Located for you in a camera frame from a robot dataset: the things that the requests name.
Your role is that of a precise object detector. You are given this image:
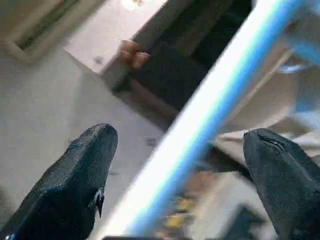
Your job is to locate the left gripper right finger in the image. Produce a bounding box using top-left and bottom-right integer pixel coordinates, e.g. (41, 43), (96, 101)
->
(242, 128), (320, 240)

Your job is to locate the white plastic table leg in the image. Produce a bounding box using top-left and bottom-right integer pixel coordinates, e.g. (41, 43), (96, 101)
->
(95, 0), (307, 240)

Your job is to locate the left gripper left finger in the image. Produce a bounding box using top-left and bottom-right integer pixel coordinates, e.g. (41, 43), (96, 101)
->
(0, 123), (119, 240)

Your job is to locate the white plastic table top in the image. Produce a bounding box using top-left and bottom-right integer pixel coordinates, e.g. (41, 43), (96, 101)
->
(212, 0), (320, 166)

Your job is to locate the brown plush toy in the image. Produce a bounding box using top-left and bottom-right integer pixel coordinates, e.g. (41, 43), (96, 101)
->
(118, 39), (151, 70)

